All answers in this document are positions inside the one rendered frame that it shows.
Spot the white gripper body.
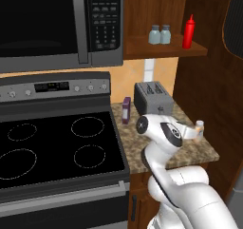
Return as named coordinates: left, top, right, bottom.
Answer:
left=181, top=124, right=199, bottom=141

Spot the small white-capped shaker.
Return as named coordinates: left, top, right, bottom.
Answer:
left=193, top=120, right=206, bottom=143

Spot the red condiment bottle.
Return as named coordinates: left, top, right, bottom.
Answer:
left=181, top=13, right=196, bottom=50

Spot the pale grey shaker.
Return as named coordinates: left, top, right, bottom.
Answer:
left=159, top=24, right=172, bottom=46
left=148, top=24, right=161, bottom=46

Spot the wooden cabinet door dark pane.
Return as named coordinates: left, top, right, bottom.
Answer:
left=221, top=0, right=243, bottom=61

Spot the tall wooden side panel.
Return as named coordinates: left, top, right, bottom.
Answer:
left=171, top=0, right=243, bottom=202

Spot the grey two-slot toaster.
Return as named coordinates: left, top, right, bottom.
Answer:
left=133, top=81, right=176, bottom=116

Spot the purple and white box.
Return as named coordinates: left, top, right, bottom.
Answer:
left=121, top=96, right=132, bottom=125

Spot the grey fridge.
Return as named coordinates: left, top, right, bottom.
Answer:
left=225, top=168, right=243, bottom=229

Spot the black and steel stove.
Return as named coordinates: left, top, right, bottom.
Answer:
left=0, top=70, right=132, bottom=229

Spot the black and steel microwave oven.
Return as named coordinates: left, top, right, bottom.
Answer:
left=0, top=0, right=125, bottom=74

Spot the white wall socket plate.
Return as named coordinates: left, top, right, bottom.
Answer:
left=143, top=58, right=157, bottom=83

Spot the black cupboard door handle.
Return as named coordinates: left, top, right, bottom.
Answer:
left=130, top=194, right=138, bottom=223

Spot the open wooden wall cabinet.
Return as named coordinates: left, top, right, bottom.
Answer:
left=122, top=0, right=223, bottom=62

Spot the steel oven door handle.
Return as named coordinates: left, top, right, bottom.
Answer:
left=0, top=180, right=131, bottom=219

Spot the grey microwave door handle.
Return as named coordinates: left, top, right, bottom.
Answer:
left=70, top=0, right=91, bottom=65

